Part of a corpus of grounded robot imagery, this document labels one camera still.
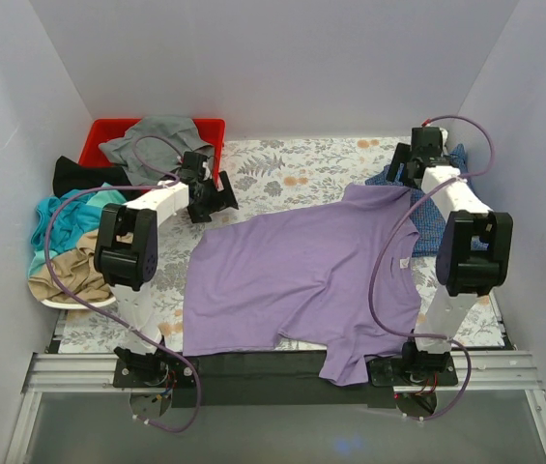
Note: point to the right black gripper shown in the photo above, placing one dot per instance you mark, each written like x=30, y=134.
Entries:
x=406, y=167

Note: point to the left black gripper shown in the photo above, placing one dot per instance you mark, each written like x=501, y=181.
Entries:
x=212, y=198

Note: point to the purple t shirt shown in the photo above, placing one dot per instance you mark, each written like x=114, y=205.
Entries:
x=337, y=274

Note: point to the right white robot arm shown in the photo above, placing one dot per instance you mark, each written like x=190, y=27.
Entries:
x=472, y=258

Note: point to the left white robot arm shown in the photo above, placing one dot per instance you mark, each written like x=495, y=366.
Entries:
x=142, y=359

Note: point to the floral table mat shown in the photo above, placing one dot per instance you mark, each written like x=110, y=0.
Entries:
x=268, y=176

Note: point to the red plastic bin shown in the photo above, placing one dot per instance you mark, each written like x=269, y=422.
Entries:
x=211, y=130

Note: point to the blue checkered folded shirt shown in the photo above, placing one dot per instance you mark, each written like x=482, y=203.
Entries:
x=427, y=218

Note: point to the grey collared shirt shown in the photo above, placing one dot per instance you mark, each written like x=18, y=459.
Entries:
x=155, y=146

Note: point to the teal shirt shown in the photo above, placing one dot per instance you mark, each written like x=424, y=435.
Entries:
x=82, y=214

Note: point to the black shirt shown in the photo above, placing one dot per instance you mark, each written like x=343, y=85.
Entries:
x=69, y=175

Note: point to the beige shirt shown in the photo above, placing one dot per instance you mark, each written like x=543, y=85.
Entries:
x=75, y=269

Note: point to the white oval basket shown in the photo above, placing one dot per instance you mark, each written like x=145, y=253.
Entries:
x=84, y=304

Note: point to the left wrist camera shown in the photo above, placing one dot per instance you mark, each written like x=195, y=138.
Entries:
x=205, y=172

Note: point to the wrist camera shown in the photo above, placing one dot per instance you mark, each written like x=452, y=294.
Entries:
x=444, y=132
x=205, y=172

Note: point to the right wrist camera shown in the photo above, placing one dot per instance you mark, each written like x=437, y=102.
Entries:
x=444, y=132

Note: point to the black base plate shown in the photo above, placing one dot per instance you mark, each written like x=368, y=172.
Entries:
x=272, y=379

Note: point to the aluminium frame rail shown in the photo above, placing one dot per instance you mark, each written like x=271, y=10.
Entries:
x=503, y=370

